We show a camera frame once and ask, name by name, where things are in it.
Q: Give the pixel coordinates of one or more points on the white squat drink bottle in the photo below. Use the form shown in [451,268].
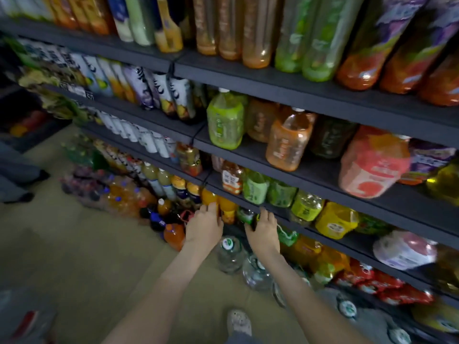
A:
[405,250]

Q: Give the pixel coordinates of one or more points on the person's left hand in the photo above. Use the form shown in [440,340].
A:
[204,229]

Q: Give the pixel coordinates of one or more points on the group of large water bottles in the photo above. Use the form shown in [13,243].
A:
[240,258]

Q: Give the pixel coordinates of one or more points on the person's right forearm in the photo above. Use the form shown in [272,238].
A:
[312,304]

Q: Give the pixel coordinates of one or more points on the person's right hand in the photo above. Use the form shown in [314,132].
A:
[264,233]

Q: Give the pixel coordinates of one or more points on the group of green squat bottles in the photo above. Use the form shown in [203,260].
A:
[269,190]

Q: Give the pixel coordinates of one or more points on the dark green squat bottle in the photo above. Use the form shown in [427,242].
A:
[333,136]

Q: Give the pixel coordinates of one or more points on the orange squat drink bottle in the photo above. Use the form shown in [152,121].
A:
[288,143]

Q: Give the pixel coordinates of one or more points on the person's left forearm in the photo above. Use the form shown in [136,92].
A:
[161,301]

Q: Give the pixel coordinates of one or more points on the row of small white bottles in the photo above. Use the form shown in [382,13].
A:
[136,136]

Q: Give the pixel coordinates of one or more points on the white blue drink bottle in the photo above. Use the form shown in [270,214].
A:
[118,18]

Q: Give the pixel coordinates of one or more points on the white green label bottle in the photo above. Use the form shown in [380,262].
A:
[138,19]

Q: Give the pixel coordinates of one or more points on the brushstroke bottle purple fruit print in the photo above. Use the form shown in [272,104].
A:
[141,86]

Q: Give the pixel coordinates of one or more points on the pink squat drink bottle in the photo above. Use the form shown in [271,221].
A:
[373,164]

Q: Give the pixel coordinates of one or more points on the yellow green drink bottle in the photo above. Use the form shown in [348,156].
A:
[226,121]

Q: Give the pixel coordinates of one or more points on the person's grey shoe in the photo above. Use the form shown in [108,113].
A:
[239,322]

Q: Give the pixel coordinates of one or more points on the purple label fruit drink bottle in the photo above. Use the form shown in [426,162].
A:
[376,46]
[423,53]

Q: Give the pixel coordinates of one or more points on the dark grey metal shelf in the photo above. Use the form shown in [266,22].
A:
[287,78]

